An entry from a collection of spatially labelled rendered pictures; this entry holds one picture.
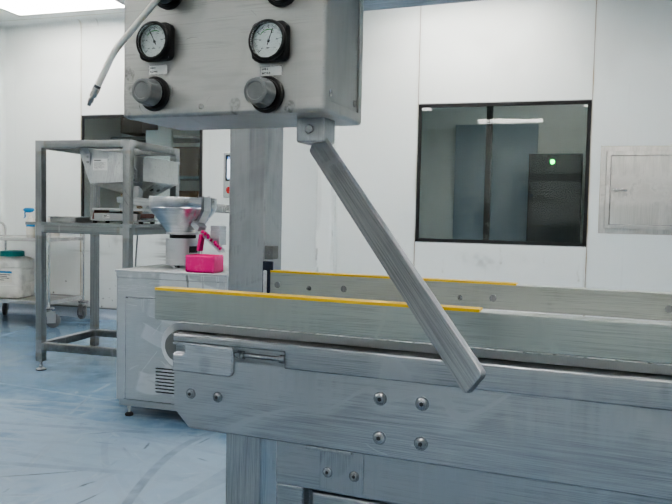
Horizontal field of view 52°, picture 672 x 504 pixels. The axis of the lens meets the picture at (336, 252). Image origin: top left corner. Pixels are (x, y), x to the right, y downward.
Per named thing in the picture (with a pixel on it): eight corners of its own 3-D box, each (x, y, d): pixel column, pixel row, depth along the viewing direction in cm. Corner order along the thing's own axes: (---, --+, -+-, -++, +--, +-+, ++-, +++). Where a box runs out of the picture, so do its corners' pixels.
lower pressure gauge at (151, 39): (134, 60, 67) (134, 21, 67) (143, 63, 69) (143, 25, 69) (167, 58, 66) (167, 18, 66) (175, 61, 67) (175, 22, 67)
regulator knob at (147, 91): (126, 108, 67) (126, 61, 67) (141, 111, 69) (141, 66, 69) (155, 107, 66) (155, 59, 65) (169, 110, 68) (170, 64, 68)
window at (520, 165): (414, 241, 593) (418, 104, 587) (415, 241, 594) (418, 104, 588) (586, 246, 554) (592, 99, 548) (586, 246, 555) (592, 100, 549)
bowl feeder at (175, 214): (135, 267, 366) (135, 196, 364) (170, 263, 400) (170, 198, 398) (219, 271, 352) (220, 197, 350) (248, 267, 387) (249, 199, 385)
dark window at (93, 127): (81, 228, 688) (81, 115, 682) (81, 228, 689) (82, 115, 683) (201, 232, 651) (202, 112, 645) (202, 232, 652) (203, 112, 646)
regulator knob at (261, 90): (237, 109, 62) (238, 61, 62) (251, 113, 65) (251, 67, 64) (271, 108, 61) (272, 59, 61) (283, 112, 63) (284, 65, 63)
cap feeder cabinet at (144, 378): (112, 417, 356) (113, 269, 352) (169, 391, 410) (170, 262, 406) (225, 430, 338) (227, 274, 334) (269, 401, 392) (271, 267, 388)
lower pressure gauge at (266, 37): (247, 61, 63) (247, 19, 63) (254, 64, 64) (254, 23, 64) (284, 59, 62) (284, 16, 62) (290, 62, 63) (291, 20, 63)
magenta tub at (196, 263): (184, 272, 343) (184, 254, 343) (195, 270, 355) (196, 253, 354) (213, 273, 339) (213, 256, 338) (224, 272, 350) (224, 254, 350)
